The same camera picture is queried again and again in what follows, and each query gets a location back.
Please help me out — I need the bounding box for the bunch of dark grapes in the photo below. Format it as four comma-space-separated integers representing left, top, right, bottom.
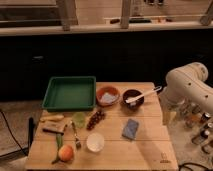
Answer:
87, 110, 106, 130

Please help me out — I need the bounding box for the black cable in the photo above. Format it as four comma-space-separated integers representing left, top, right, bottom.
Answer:
0, 109, 29, 159
178, 162, 213, 171

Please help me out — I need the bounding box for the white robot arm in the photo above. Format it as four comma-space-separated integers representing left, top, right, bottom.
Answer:
159, 62, 213, 125

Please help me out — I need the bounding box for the dark brown bowl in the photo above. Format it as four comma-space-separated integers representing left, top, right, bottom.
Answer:
122, 89, 144, 110

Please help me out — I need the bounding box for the black cable bottom right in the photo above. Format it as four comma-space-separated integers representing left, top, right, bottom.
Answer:
178, 162, 213, 171

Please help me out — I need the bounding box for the yellow banana piece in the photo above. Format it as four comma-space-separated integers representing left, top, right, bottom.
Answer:
40, 115, 64, 122

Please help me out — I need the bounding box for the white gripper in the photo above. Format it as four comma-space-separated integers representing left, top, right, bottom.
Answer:
159, 93, 179, 125

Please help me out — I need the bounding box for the blue sponge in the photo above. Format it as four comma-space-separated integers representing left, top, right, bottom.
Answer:
122, 119, 139, 140

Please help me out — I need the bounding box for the green chili pepper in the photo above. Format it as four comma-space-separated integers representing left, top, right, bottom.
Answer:
51, 133, 63, 164

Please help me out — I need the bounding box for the black cable left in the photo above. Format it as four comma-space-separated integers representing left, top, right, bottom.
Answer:
0, 109, 29, 159

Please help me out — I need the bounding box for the white paper cup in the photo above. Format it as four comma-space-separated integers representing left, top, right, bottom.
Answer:
86, 133, 105, 152

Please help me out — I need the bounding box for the orange bowl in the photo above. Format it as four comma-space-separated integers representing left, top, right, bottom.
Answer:
96, 86, 120, 107

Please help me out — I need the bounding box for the orange peach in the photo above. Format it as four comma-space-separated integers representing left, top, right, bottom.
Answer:
58, 145, 74, 162

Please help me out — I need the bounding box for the green lettuce leaf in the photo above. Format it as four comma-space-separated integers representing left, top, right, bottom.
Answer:
72, 112, 86, 128

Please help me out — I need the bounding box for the metal fork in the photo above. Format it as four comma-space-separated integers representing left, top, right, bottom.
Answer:
71, 121, 81, 149

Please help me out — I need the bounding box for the light blue cloth in bowl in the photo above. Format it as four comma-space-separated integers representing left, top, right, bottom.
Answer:
100, 93, 117, 104

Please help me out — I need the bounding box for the green plastic tray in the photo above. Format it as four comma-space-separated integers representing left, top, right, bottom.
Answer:
42, 76, 96, 112

